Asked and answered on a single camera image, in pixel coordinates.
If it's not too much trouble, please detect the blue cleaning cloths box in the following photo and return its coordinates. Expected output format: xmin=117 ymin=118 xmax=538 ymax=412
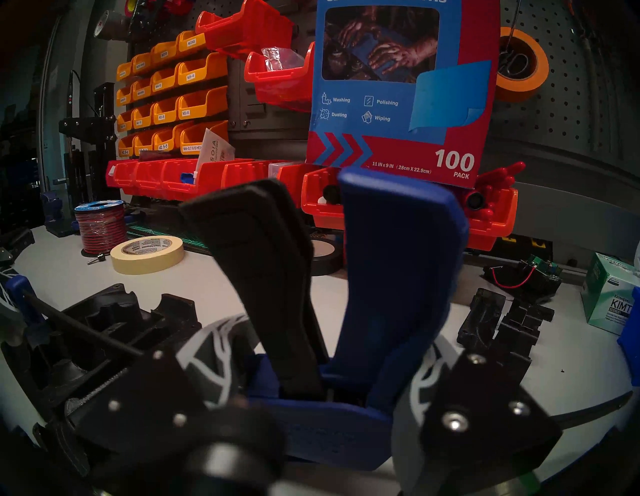
xmin=305 ymin=0 xmax=501 ymax=190

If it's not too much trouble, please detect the grey pegboard wall panel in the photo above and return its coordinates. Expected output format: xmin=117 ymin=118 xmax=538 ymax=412
xmin=125 ymin=0 xmax=640 ymax=191

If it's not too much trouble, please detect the green cutting mat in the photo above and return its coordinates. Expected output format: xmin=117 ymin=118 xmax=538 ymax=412
xmin=125 ymin=225 xmax=211 ymax=256

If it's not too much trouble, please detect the black metal press stand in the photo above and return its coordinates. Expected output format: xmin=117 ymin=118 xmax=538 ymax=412
xmin=59 ymin=82 xmax=118 ymax=211

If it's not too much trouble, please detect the grey duct tape roll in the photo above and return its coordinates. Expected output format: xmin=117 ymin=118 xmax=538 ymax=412
xmin=94 ymin=9 xmax=126 ymax=38

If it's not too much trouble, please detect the red wire spool blue label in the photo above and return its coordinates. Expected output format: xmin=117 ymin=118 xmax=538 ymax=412
xmin=74 ymin=200 xmax=128 ymax=255

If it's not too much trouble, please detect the white paper packet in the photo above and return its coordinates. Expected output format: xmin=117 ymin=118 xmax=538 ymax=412
xmin=195 ymin=129 xmax=236 ymax=173

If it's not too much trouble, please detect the small black printed part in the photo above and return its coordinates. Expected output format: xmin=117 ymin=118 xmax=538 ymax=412
xmin=492 ymin=299 xmax=556 ymax=373
xmin=456 ymin=287 xmax=507 ymax=351

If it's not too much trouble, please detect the blue plastic storage bin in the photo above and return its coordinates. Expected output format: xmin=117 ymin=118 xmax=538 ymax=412
xmin=617 ymin=286 xmax=640 ymax=388

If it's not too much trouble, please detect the black battery holder red wire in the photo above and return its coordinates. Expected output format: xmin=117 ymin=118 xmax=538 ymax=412
xmin=482 ymin=255 xmax=563 ymax=304

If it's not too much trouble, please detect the beige masking tape roll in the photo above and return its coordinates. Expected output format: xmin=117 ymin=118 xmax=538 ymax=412
xmin=110 ymin=235 xmax=185 ymax=276

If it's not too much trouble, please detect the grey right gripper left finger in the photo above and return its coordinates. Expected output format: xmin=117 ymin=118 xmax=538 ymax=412
xmin=72 ymin=315 xmax=253 ymax=467

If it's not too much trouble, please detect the green white Kimwipes box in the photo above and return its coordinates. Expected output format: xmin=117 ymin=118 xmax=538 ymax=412
xmin=581 ymin=252 xmax=640 ymax=336

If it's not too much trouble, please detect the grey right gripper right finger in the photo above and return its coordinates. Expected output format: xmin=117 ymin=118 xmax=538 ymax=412
xmin=392 ymin=331 xmax=563 ymax=496

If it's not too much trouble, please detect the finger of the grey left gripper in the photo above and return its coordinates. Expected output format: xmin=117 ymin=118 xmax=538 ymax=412
xmin=0 ymin=227 xmax=36 ymax=311

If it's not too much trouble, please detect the black tape roll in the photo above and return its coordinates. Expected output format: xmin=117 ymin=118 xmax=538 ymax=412
xmin=310 ymin=235 xmax=346 ymax=277

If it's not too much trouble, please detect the orange tape roll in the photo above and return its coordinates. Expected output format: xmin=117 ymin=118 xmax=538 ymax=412
xmin=495 ymin=26 xmax=550 ymax=103

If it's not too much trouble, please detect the blue black bar clamp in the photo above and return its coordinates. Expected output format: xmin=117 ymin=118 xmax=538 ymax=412
xmin=5 ymin=167 xmax=634 ymax=472

